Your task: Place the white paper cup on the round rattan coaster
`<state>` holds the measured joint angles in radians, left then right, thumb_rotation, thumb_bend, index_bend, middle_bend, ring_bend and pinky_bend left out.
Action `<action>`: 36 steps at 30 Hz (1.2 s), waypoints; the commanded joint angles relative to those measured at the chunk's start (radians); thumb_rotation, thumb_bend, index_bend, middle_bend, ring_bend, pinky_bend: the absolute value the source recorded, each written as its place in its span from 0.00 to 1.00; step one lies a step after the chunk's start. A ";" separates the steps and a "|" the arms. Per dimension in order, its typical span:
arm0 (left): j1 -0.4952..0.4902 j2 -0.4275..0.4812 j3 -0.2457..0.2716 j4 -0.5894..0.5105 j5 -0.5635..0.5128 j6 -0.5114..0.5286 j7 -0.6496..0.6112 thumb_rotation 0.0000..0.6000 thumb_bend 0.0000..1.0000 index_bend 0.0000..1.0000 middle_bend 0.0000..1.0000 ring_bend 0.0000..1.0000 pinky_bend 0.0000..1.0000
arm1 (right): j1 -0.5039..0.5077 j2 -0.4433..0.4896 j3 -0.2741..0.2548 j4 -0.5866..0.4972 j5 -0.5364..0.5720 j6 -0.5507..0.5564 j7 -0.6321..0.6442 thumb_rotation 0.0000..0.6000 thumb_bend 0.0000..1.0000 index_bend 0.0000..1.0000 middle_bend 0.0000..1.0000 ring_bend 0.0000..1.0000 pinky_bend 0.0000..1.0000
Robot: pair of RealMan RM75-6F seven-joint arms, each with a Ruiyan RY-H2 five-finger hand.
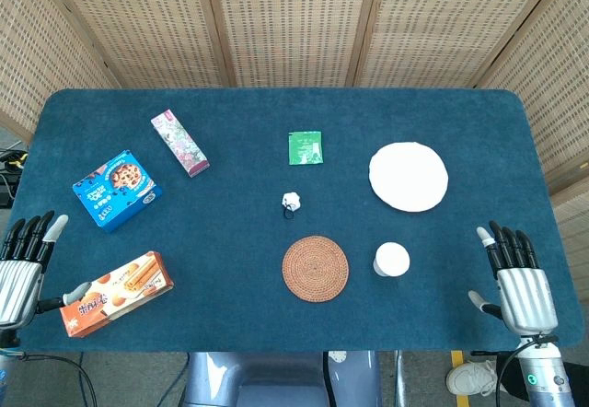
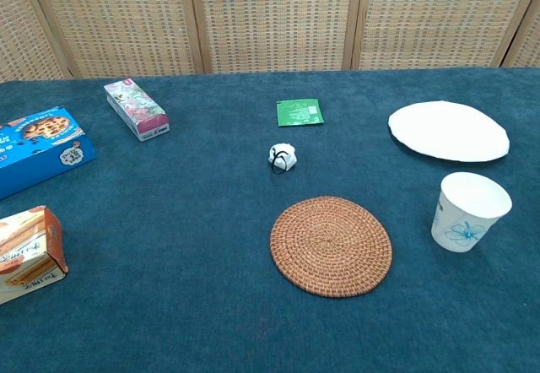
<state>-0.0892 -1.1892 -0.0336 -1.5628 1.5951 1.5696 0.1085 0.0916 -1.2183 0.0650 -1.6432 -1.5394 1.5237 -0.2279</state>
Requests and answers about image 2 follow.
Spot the pink floral carton box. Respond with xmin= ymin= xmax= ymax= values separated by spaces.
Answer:
xmin=103 ymin=78 xmax=171 ymax=143

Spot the white paper plate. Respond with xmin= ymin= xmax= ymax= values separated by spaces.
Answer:
xmin=387 ymin=100 xmax=510 ymax=163

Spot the black hair tie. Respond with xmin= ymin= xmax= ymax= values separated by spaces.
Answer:
xmin=269 ymin=146 xmax=296 ymax=176

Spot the orange wafer roll box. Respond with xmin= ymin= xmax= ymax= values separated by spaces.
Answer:
xmin=0 ymin=205 xmax=69 ymax=305

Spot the green foil sachet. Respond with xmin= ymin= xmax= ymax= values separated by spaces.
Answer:
xmin=276 ymin=98 xmax=325 ymax=128

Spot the dark blue table cloth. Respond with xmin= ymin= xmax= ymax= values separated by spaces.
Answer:
xmin=0 ymin=67 xmax=540 ymax=373

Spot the blue cookie box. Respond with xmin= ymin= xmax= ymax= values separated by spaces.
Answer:
xmin=0 ymin=105 xmax=97 ymax=201

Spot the woven rattan screen panel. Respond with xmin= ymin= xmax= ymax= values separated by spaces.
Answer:
xmin=0 ymin=0 xmax=73 ymax=83
xmin=352 ymin=0 xmax=540 ymax=71
xmin=501 ymin=0 xmax=540 ymax=69
xmin=24 ymin=0 xmax=206 ymax=78
xmin=187 ymin=0 xmax=365 ymax=74

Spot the white paper cup blue flower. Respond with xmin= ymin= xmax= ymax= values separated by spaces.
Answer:
xmin=430 ymin=171 xmax=513 ymax=252

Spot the brown woven rattan coaster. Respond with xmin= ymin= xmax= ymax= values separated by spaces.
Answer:
xmin=269 ymin=196 xmax=393 ymax=299

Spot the white crumpled paper ball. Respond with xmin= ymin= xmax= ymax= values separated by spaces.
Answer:
xmin=268 ymin=142 xmax=299 ymax=172

